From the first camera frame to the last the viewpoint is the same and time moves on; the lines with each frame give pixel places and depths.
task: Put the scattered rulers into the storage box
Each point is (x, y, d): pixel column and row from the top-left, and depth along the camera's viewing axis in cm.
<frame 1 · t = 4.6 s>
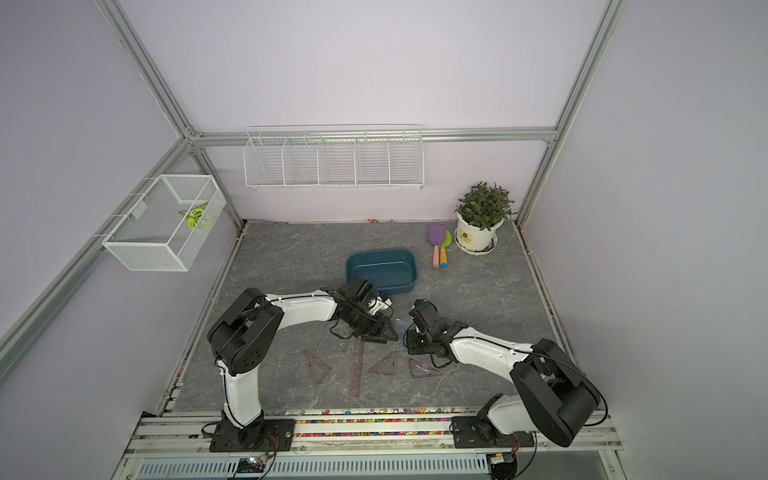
left hand: (390, 341, 86), fingers open
right hand: (409, 339, 89), fingers closed
teal plastic storage box: (393, 270, 109), on the table
white mesh side basket: (169, 227, 84), point 28 cm above the table
green leaf toy: (193, 214, 83), point 31 cm above the table
potted green plant white pot: (480, 213, 101), point 18 cm above the table
purple toy shovel pink handle: (436, 234, 118), on the table
long pink straight ruler: (355, 381, 84), on the table
left pink triangle ruler: (318, 369, 86), on the table
middle pink triangle ruler: (389, 365, 86), on the table
purple right triangle ruler: (419, 369, 86), on the table

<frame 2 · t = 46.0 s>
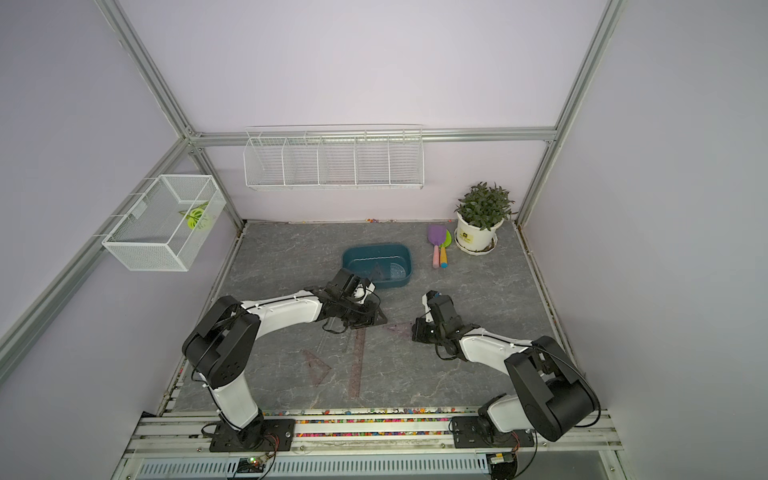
left hand: (380, 323, 88), fingers open
right hand: (410, 326, 91), fingers closed
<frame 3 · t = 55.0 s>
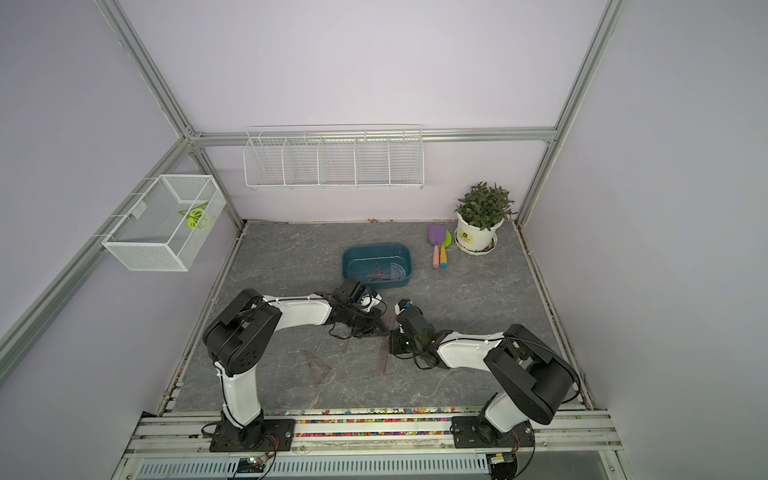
left hand: (388, 334, 88), fingers closed
right hand: (388, 336, 90), fingers closed
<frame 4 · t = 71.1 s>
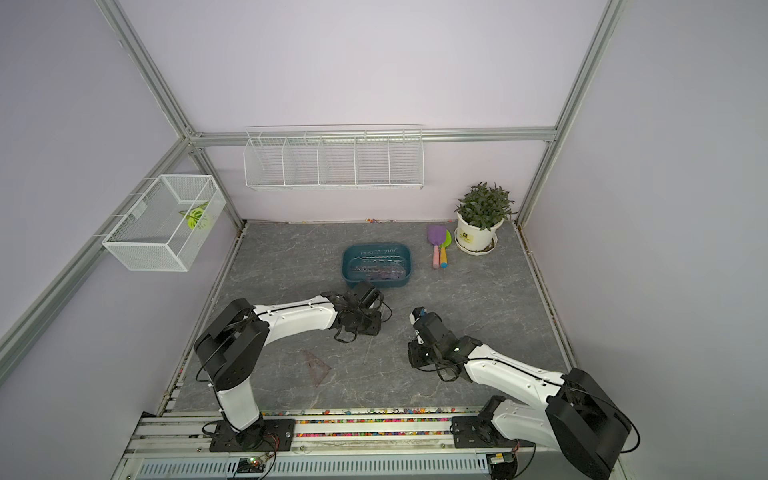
left hand: (376, 328, 90), fingers open
right hand: (409, 347, 85), fingers closed
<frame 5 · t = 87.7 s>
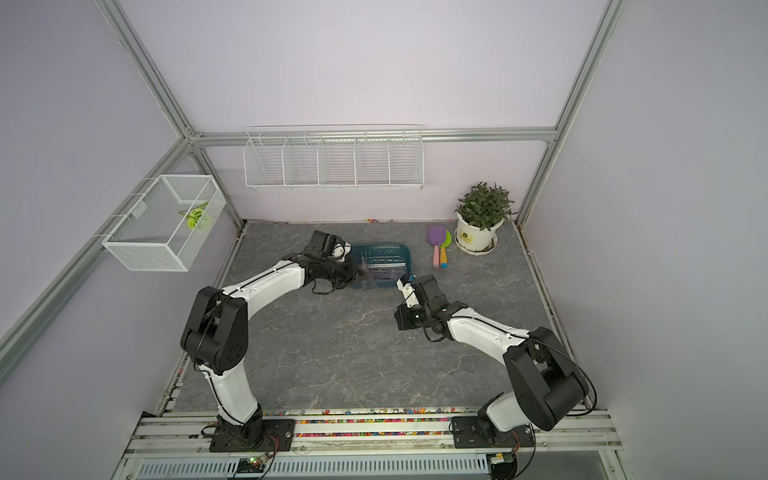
left hand: (369, 276, 89), fingers closed
right hand: (394, 312, 88), fingers closed
clear long straight ruler: (397, 264, 110), on the table
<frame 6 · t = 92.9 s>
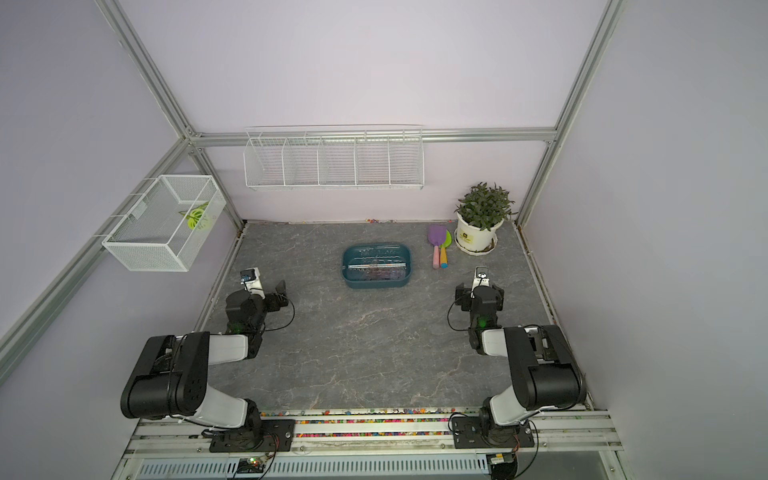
left hand: (270, 283, 92), fingers open
right hand: (477, 282, 94), fingers open
